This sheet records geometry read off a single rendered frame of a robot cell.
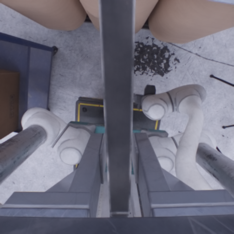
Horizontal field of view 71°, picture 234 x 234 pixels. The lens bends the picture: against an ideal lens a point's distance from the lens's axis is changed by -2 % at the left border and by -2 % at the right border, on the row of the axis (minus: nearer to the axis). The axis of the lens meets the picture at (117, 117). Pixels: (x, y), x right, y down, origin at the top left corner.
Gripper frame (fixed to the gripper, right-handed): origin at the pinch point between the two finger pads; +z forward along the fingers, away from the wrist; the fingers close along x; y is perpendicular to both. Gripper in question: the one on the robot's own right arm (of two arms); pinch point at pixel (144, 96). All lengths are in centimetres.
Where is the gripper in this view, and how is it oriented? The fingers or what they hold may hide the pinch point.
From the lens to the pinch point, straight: 109.2
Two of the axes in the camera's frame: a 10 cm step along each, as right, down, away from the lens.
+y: -1.1, 9.5, 2.8
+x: 9.9, 1.0, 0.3
